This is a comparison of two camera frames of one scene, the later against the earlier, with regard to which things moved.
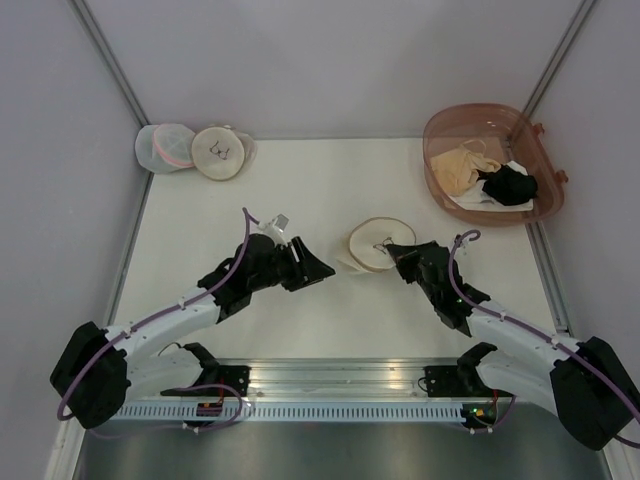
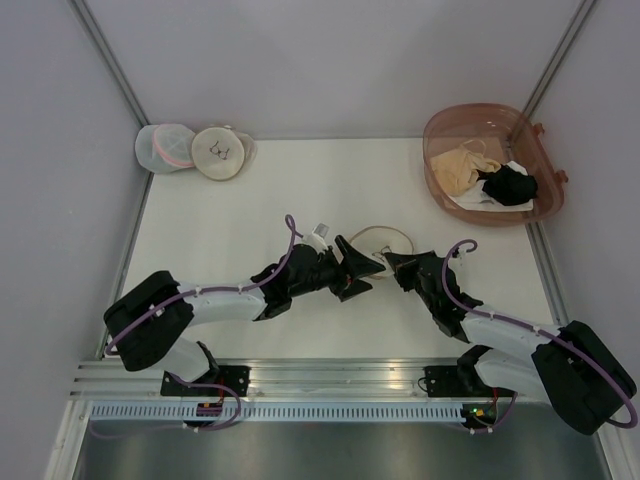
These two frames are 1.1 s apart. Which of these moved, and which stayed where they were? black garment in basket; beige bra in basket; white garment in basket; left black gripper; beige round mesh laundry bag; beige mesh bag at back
Moved: left black gripper; beige round mesh laundry bag
Stayed: white garment in basket; black garment in basket; beige bra in basket; beige mesh bag at back
